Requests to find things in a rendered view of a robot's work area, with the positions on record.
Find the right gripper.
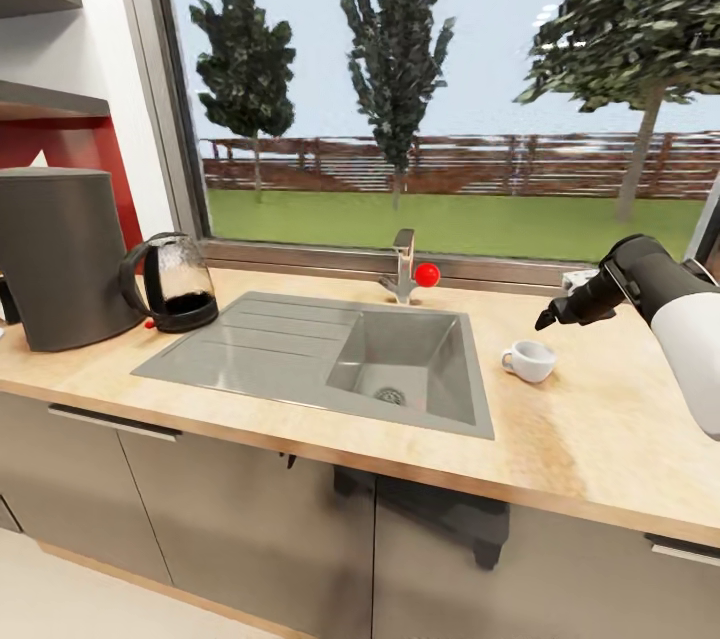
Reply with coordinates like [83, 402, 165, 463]
[535, 282, 617, 332]

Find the coffee cup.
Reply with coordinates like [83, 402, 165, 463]
[501, 340, 558, 383]

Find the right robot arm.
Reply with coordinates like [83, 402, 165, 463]
[535, 234, 720, 443]

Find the electric kettle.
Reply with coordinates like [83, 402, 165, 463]
[119, 232, 219, 334]

